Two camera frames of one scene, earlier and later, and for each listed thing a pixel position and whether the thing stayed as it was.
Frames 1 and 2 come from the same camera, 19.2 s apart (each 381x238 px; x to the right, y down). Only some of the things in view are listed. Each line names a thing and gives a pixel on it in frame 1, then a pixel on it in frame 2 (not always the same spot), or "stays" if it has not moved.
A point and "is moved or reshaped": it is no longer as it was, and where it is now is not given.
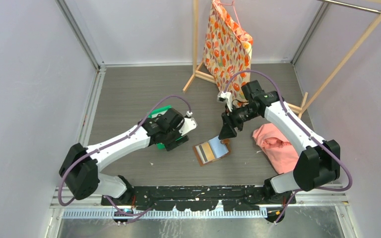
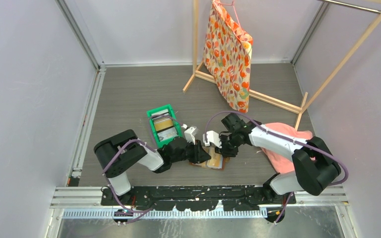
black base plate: [203, 198] stays
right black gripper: [227, 130] -> [224, 151]
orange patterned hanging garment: [227, 52] stays
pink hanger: [235, 11] stays
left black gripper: [170, 144] -> [199, 153]
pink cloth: [279, 150] stays
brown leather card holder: [207, 152] is moved or reshaped
